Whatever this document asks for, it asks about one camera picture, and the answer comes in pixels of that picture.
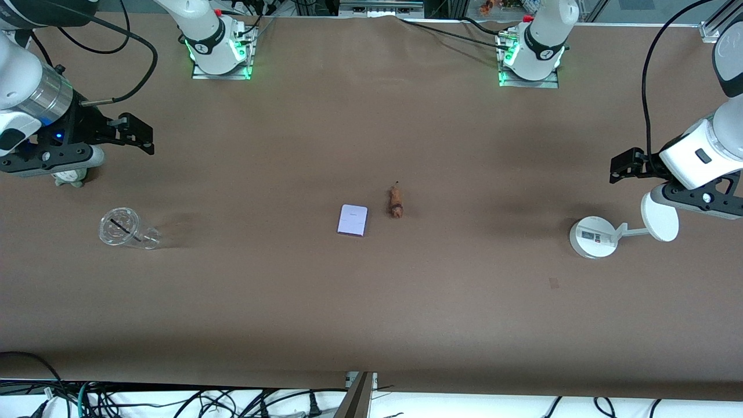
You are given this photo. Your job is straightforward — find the lilac phone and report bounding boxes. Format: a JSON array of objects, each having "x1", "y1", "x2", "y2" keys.
[{"x1": 337, "y1": 204, "x2": 369, "y2": 237}]

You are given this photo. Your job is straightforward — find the brown lion statue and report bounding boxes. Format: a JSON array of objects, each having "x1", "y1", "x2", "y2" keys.
[{"x1": 387, "y1": 181, "x2": 406, "y2": 219}]

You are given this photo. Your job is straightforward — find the grey plush toy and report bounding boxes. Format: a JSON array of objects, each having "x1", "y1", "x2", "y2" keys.
[{"x1": 53, "y1": 166, "x2": 89, "y2": 189}]

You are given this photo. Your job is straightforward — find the white round desk lamp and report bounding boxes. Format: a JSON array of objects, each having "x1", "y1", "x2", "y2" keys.
[{"x1": 568, "y1": 192, "x2": 680, "y2": 260}]

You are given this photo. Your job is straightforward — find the clear plastic cup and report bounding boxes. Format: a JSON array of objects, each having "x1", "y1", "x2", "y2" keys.
[{"x1": 98, "y1": 207, "x2": 163, "y2": 251}]

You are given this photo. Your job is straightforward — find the brown paper table cover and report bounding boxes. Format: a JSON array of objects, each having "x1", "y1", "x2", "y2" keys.
[{"x1": 0, "y1": 12, "x2": 743, "y2": 401}]

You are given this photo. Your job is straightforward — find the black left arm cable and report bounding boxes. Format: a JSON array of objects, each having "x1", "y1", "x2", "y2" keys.
[{"x1": 641, "y1": 0, "x2": 712, "y2": 175}]

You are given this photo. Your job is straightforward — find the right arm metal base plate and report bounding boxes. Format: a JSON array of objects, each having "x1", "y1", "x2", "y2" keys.
[{"x1": 191, "y1": 22, "x2": 257, "y2": 81}]

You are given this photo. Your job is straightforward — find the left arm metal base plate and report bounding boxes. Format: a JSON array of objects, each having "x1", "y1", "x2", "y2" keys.
[{"x1": 497, "y1": 30, "x2": 561, "y2": 89}]

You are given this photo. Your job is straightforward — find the black cable to base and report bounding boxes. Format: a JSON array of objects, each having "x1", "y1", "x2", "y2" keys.
[{"x1": 397, "y1": 16, "x2": 515, "y2": 51}]

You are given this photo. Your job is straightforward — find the black curved floor cable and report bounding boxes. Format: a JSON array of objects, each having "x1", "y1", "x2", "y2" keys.
[{"x1": 0, "y1": 351, "x2": 63, "y2": 398}]

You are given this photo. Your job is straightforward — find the tangled black floor cables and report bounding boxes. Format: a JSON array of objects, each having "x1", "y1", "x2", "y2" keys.
[{"x1": 87, "y1": 387, "x2": 349, "y2": 418}]

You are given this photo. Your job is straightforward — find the metal table post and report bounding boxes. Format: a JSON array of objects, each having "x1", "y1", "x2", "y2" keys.
[{"x1": 333, "y1": 372, "x2": 378, "y2": 418}]

